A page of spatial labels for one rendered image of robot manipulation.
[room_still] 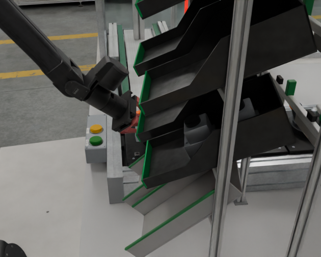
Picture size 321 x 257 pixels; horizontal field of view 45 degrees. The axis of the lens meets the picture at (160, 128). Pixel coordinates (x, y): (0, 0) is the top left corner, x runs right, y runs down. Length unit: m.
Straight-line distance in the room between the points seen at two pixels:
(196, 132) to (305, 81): 1.32
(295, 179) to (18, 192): 0.86
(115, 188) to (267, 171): 0.46
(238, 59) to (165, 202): 0.45
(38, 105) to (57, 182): 2.31
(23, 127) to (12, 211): 2.08
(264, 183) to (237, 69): 0.72
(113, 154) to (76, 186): 0.16
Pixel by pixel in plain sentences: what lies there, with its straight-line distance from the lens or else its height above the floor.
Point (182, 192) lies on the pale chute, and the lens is 0.88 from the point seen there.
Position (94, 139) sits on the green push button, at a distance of 1.25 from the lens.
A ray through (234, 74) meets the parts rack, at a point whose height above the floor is 1.44.
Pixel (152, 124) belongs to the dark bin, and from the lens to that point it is 0.88.
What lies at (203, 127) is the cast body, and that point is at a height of 1.30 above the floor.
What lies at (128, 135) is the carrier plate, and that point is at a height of 0.97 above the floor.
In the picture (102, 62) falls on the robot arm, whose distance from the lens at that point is 0.94.
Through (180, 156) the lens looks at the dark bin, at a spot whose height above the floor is 1.22.
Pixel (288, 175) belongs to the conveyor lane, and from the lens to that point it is 1.25.
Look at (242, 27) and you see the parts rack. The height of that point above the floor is 1.51.
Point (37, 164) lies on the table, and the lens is 1.38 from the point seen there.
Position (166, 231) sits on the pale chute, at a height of 1.08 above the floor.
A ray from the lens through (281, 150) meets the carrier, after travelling 1.25.
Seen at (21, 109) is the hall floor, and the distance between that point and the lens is 3.53.
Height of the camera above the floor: 1.68
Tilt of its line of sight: 33 degrees down
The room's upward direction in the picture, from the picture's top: straight up
